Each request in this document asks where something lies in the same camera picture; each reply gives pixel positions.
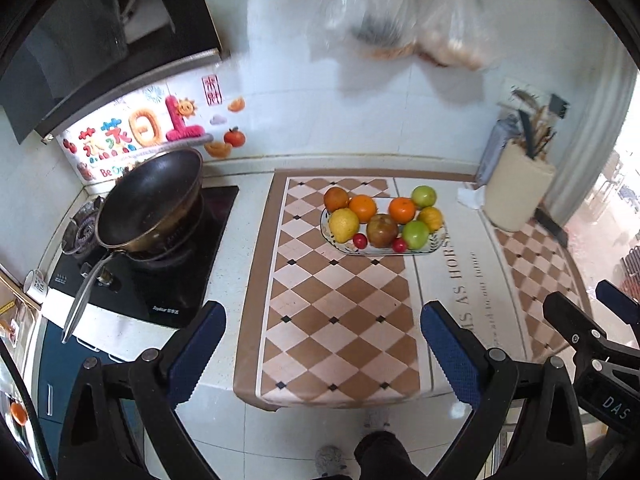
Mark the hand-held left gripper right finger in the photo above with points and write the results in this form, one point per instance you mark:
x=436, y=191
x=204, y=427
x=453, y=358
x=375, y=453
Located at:
x=450, y=355

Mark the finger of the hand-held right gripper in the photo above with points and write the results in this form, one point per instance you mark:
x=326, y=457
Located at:
x=617, y=295
x=567, y=317

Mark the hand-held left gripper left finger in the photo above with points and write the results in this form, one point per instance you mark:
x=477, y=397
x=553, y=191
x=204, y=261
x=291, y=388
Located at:
x=197, y=350

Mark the patterned serving plate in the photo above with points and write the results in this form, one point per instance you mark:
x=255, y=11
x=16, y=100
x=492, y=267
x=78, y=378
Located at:
x=435, y=242

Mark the red cherry tomato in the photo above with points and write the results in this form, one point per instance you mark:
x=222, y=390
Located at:
x=399, y=245
x=360, y=241

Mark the green apple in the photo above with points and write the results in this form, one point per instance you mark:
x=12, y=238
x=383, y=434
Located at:
x=424, y=196
x=416, y=234

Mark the small yellow citrus fruit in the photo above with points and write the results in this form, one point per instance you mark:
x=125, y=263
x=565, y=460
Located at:
x=431, y=218

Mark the brown pear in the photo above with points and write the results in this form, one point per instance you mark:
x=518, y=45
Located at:
x=382, y=231

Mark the large yellow citrus fruit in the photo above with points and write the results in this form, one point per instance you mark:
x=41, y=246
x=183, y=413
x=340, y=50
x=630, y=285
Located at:
x=344, y=225

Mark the dark orange tangerine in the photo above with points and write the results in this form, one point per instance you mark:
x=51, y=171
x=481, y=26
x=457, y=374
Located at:
x=336, y=199

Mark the black glass gas stove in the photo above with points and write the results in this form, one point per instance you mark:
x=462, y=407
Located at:
x=175, y=280

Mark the black flat object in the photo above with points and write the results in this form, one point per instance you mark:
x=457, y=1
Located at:
x=550, y=225

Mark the checkered brown counter mat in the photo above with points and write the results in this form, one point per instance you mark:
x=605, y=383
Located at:
x=340, y=310

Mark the person's black trouser leg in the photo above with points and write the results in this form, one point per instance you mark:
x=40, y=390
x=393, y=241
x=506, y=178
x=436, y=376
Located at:
x=385, y=457

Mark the cream utensil holder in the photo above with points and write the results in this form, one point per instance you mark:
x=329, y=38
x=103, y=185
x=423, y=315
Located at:
x=517, y=190

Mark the dark blue cabinet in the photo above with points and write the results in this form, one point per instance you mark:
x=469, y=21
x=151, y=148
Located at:
x=60, y=375

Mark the bright orange tangerine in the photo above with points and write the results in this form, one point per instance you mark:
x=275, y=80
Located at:
x=402, y=210
x=362, y=208

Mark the white crumpled cloth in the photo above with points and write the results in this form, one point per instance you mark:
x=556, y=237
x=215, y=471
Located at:
x=472, y=196

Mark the black wok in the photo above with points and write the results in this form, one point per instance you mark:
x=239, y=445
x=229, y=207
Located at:
x=150, y=195

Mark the metal gas burner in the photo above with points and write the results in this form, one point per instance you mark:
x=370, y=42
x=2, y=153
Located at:
x=82, y=230

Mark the white cup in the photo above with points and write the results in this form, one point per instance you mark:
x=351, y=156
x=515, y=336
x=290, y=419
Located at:
x=36, y=287

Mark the grey packet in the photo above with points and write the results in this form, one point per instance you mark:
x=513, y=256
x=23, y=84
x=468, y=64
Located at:
x=497, y=150

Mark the dark kitchen utensils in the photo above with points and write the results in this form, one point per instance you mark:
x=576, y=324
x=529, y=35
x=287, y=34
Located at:
x=530, y=132

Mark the orange round object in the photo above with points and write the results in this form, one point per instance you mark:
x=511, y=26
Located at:
x=19, y=414

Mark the black range hood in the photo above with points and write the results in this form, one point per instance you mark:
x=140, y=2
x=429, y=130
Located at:
x=75, y=35

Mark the clear plastic bag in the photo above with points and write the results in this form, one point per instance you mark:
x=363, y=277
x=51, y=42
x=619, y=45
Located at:
x=400, y=10

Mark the black wall plug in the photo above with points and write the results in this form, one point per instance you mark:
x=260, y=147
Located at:
x=559, y=106

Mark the persimmon wall sticker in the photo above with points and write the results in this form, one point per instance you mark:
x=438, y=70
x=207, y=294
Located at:
x=234, y=137

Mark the colourful wall sticker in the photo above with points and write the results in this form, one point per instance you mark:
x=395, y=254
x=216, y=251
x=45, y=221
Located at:
x=145, y=130

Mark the white wall socket plate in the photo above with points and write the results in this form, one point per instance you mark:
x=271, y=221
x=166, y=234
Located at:
x=510, y=91

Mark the cloud wall sticker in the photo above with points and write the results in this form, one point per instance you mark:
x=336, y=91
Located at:
x=218, y=120

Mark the orange slice wall sticker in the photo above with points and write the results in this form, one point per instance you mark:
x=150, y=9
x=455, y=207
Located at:
x=236, y=104

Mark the red rectangular wall sticker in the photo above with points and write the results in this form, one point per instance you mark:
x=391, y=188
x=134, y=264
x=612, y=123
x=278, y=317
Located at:
x=211, y=90

